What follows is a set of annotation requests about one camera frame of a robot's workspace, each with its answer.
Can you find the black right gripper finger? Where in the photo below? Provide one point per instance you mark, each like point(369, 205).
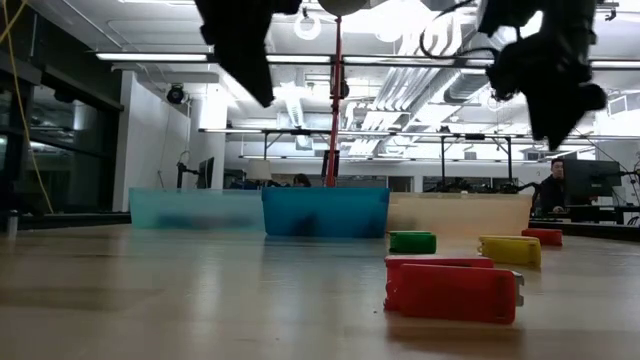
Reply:
point(552, 125)

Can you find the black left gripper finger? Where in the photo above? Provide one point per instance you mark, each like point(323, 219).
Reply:
point(252, 75)

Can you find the red stapler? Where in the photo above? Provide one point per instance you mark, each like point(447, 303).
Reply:
point(450, 295)
point(547, 237)

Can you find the yellow stapler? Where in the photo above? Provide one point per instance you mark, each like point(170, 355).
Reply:
point(510, 251)

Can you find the black monitor on arm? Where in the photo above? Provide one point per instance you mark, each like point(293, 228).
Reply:
point(205, 174)

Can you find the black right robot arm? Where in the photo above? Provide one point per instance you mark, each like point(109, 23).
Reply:
point(550, 20)

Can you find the green stapler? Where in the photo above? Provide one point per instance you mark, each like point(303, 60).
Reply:
point(412, 243)

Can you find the person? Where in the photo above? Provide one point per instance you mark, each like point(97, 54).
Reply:
point(552, 192)
point(301, 181)

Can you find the black computer monitor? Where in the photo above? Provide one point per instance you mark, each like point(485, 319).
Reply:
point(592, 180)

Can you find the white lampshade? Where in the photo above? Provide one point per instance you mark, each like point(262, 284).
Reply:
point(259, 170)

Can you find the black background robot arms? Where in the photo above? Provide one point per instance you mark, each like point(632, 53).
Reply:
point(480, 187)

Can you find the red vertical pole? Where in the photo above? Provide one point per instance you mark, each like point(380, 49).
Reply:
point(334, 125)

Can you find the black background desk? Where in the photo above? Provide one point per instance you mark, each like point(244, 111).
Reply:
point(600, 210)

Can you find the round grey overhead dome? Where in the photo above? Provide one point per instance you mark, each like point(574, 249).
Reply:
point(342, 6)

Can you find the beige bin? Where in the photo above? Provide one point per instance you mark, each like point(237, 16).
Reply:
point(460, 215)

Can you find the teal translucent plastic bin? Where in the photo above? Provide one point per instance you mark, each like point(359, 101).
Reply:
point(150, 205)

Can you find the blue plastic bin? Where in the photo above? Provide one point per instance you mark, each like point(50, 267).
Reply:
point(350, 210)

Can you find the small silver cylinder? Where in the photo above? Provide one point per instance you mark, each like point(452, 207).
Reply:
point(13, 220)

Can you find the black wall security camera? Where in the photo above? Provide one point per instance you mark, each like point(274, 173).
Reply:
point(176, 95)

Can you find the black background workstation frame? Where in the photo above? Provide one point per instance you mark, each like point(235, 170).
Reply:
point(442, 165)

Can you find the black overhead frame bar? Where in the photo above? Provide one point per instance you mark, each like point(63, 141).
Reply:
point(400, 62)

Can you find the black aluminium table frame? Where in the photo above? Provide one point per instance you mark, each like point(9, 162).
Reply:
point(75, 219)

